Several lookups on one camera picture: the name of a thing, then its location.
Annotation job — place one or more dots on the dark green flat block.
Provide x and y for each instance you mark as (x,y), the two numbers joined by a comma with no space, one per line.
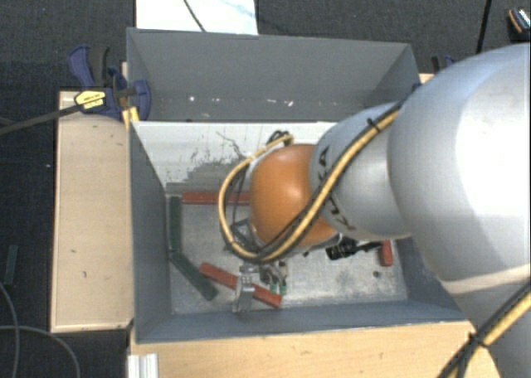
(195,277)

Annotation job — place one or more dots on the red-brown flat block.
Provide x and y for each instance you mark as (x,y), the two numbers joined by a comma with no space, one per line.
(199,197)
(222,276)
(386,253)

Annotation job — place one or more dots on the grey metal bin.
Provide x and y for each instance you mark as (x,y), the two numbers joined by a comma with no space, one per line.
(249,78)

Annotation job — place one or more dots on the pale wood board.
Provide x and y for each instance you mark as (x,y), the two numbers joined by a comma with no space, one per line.
(91,219)

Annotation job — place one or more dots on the black cylinder on white bracket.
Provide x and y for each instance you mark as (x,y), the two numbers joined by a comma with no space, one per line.
(343,250)

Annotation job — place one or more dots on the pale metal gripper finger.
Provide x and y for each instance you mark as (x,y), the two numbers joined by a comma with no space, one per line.
(239,297)
(249,296)

